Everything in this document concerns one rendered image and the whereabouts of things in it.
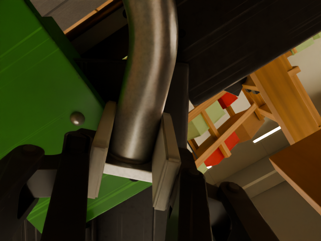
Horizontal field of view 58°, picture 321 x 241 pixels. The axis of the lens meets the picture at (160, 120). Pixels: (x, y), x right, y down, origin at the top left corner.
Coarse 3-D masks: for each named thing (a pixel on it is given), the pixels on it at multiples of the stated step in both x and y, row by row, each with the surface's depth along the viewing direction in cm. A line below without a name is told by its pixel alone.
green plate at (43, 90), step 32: (0, 0) 19; (0, 32) 19; (32, 32) 19; (0, 64) 20; (32, 64) 20; (64, 64) 20; (0, 96) 21; (32, 96) 21; (64, 96) 21; (96, 96) 21; (0, 128) 22; (32, 128) 22; (64, 128) 22; (96, 128) 22; (128, 192) 24; (32, 224) 25
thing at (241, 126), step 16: (224, 96) 391; (192, 112) 335; (208, 112) 363; (224, 112) 381; (240, 112) 446; (256, 112) 427; (192, 128) 347; (208, 128) 354; (224, 128) 411; (240, 128) 404; (256, 128) 419; (192, 144) 388; (208, 144) 378; (224, 144) 358; (208, 160) 357
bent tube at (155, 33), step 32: (128, 0) 16; (160, 0) 16; (128, 32) 17; (160, 32) 16; (128, 64) 17; (160, 64) 17; (128, 96) 17; (160, 96) 18; (128, 128) 18; (128, 160) 18
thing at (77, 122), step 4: (76, 112) 22; (80, 112) 22; (72, 116) 21; (76, 116) 21; (80, 116) 22; (84, 116) 22; (72, 120) 22; (76, 120) 21; (80, 120) 22; (84, 120) 22; (76, 124) 22; (80, 124) 22
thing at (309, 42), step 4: (320, 32) 794; (316, 36) 812; (320, 36) 796; (308, 40) 801; (312, 40) 800; (300, 44) 806; (304, 44) 805; (308, 44) 803; (296, 48) 809; (300, 48) 808; (304, 48) 806; (288, 52) 815; (292, 52) 813; (296, 52) 805; (288, 56) 816
